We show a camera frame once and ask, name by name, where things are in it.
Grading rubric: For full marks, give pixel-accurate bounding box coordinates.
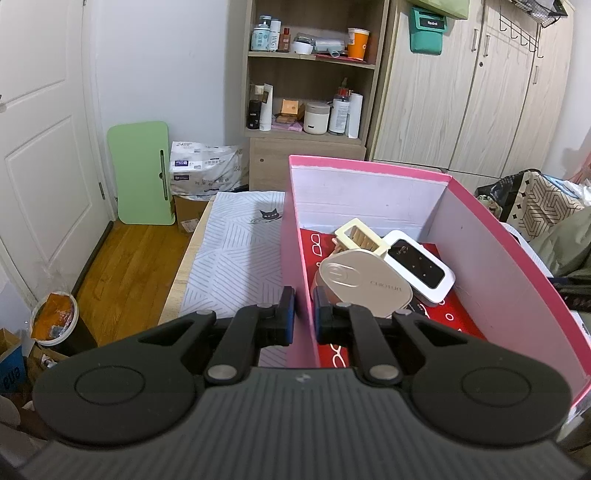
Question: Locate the beige rounded case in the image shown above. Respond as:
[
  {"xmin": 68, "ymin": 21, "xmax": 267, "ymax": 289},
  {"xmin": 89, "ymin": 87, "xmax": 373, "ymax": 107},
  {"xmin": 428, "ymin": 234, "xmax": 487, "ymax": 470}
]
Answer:
[{"xmin": 312, "ymin": 250, "xmax": 414, "ymax": 318}]

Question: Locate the white black wifi router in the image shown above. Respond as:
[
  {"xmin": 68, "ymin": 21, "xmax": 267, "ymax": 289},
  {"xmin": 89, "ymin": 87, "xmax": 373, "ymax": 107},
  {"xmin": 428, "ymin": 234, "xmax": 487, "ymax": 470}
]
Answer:
[{"xmin": 383, "ymin": 230, "xmax": 456, "ymax": 305}]

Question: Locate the red printed glasses cloth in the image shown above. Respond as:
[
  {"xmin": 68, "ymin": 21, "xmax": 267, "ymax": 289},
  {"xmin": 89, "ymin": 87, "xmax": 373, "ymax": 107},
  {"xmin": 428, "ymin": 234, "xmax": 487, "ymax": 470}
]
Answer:
[{"xmin": 300, "ymin": 229, "xmax": 485, "ymax": 368}]

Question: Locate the orange paper cup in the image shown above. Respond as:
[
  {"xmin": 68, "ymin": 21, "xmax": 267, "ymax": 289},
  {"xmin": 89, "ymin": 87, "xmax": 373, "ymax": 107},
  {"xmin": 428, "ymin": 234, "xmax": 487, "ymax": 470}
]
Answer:
[{"xmin": 346, "ymin": 28, "xmax": 370, "ymax": 61}]

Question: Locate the white room door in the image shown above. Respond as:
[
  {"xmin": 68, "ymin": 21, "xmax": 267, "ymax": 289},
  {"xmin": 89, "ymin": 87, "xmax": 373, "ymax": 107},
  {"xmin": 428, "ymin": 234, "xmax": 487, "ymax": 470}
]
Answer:
[{"xmin": 1, "ymin": 1, "xmax": 111, "ymax": 299}]

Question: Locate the white patterned table cloth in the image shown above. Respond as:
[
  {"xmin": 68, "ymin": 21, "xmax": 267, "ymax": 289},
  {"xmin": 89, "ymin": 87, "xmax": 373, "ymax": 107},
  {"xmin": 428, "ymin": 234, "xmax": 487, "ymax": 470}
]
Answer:
[{"xmin": 180, "ymin": 191, "xmax": 294, "ymax": 368}]

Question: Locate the wooden shelf cabinet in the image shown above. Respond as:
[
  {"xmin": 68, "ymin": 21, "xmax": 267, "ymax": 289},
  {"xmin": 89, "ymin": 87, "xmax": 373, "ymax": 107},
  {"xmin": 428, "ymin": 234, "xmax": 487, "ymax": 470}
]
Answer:
[{"xmin": 242, "ymin": 1, "xmax": 393, "ymax": 191}]

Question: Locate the white plastic package bag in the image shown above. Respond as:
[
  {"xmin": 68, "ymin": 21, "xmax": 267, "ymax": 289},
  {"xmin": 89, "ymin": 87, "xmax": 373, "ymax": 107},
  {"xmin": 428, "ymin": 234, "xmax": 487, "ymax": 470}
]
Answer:
[{"xmin": 169, "ymin": 142, "xmax": 249, "ymax": 199}]

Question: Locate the teal hanging pouch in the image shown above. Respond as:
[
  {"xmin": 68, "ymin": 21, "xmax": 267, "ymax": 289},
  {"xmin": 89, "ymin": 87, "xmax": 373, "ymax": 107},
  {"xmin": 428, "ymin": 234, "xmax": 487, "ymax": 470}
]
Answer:
[{"xmin": 409, "ymin": 6, "xmax": 447, "ymax": 55}]

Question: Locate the white tall bottle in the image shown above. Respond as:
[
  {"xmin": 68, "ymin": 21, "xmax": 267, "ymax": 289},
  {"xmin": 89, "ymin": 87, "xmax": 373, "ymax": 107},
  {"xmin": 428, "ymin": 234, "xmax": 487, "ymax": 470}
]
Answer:
[{"xmin": 346, "ymin": 93, "xmax": 363, "ymax": 139}]

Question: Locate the green folding table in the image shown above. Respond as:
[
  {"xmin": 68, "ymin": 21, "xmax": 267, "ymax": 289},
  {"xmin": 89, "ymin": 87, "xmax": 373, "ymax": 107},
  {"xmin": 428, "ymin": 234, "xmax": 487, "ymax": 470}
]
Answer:
[{"xmin": 106, "ymin": 121, "xmax": 175, "ymax": 226}]

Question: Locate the cream hair claw clip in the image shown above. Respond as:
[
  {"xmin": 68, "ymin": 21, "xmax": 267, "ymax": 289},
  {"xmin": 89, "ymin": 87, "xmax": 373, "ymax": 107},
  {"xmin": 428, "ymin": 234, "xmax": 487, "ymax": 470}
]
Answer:
[{"xmin": 332, "ymin": 218, "xmax": 388, "ymax": 257}]

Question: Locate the white jar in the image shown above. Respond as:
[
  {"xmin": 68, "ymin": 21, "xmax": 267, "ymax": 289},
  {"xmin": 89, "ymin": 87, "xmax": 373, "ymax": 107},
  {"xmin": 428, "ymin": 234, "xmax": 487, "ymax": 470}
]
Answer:
[{"xmin": 304, "ymin": 101, "xmax": 331, "ymax": 135}]

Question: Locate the pink cardboard box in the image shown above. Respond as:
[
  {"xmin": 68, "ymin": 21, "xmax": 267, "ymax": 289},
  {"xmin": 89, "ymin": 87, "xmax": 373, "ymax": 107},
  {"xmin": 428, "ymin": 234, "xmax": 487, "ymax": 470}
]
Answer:
[{"xmin": 280, "ymin": 155, "xmax": 590, "ymax": 417}]

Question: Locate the light wood wardrobe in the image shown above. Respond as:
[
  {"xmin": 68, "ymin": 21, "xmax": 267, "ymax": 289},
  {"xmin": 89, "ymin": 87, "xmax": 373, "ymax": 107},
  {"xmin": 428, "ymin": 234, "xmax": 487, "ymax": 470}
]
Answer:
[{"xmin": 368, "ymin": 1, "xmax": 575, "ymax": 190}]

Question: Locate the trash bin with bag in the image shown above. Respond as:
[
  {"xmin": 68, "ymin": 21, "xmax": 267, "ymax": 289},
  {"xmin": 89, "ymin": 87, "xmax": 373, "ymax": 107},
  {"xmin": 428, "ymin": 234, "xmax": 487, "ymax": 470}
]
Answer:
[{"xmin": 29, "ymin": 291, "xmax": 97, "ymax": 357}]

